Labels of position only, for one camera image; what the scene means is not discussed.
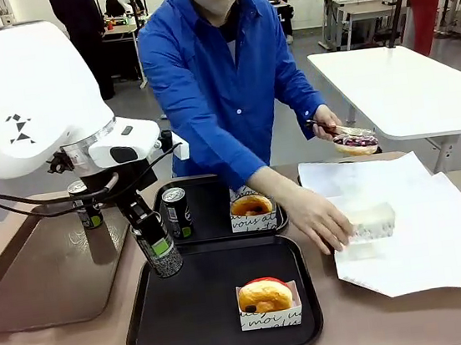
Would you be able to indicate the person's right hand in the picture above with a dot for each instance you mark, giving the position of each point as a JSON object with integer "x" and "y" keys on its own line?
{"x": 320, "y": 220}

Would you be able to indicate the person's left forearm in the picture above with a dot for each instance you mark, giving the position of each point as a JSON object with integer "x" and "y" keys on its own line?
{"x": 305, "y": 96}

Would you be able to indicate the golden glazed donut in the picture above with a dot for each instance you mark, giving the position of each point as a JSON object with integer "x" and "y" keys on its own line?
{"x": 251, "y": 205}

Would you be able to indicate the donut in front paper box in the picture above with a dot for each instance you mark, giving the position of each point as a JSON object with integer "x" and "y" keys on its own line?
{"x": 269, "y": 319}

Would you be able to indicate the person's left hand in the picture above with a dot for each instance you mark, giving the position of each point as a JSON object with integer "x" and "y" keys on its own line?
{"x": 326, "y": 120}

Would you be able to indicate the white table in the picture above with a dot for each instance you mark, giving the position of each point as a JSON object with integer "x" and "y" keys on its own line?
{"x": 392, "y": 85}

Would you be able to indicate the large white paper sheet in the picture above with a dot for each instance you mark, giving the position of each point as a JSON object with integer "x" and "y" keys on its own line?
{"x": 433, "y": 248}

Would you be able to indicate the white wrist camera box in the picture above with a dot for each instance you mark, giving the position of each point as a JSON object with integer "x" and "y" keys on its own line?
{"x": 181, "y": 147}

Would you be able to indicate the person in blue shirt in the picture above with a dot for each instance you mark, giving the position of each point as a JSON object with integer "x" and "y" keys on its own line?
{"x": 210, "y": 78}

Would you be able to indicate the person's right forearm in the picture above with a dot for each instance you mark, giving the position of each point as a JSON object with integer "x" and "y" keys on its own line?
{"x": 232, "y": 155}

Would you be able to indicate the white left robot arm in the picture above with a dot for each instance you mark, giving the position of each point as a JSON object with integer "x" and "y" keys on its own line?
{"x": 28, "y": 100}

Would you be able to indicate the donut in paper box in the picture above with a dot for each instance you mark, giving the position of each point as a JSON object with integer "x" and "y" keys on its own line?
{"x": 269, "y": 319}
{"x": 253, "y": 222}

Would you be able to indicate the black Pepsi lime can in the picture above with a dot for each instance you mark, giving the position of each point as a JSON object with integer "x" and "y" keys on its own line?
{"x": 176, "y": 213}
{"x": 88, "y": 211}
{"x": 168, "y": 264}

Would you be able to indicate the purple iced donut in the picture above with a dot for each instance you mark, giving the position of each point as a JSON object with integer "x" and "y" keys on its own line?
{"x": 355, "y": 144}

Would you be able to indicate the golden donut with red icing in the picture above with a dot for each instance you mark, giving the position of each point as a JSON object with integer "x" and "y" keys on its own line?
{"x": 267, "y": 296}

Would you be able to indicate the seated person in black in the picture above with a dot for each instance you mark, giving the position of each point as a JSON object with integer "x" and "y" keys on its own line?
{"x": 117, "y": 3}

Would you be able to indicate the metal serving tongs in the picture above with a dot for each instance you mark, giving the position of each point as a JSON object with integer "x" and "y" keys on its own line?
{"x": 353, "y": 130}

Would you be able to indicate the grey background table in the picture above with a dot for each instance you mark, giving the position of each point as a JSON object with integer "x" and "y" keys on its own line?
{"x": 362, "y": 9}

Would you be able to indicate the brown plastic serving tray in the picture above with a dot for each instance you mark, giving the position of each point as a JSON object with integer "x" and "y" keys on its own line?
{"x": 45, "y": 271}

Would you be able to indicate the standing person in dark clothes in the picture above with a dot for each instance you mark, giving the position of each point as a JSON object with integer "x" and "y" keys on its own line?
{"x": 288, "y": 18}

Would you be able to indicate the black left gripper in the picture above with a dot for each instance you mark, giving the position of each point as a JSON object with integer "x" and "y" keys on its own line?
{"x": 136, "y": 209}

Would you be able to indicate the black plastic serving tray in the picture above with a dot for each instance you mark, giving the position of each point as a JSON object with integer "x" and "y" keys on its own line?
{"x": 209, "y": 208}
{"x": 197, "y": 311}

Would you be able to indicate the person in black clothes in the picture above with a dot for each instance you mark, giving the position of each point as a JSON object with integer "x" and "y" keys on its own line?
{"x": 83, "y": 39}

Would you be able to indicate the donut in rear paper box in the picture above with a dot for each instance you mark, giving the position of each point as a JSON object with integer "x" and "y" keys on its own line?
{"x": 253, "y": 222}

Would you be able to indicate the white printed donut box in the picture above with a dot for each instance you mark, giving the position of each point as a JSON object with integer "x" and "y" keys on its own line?
{"x": 373, "y": 224}

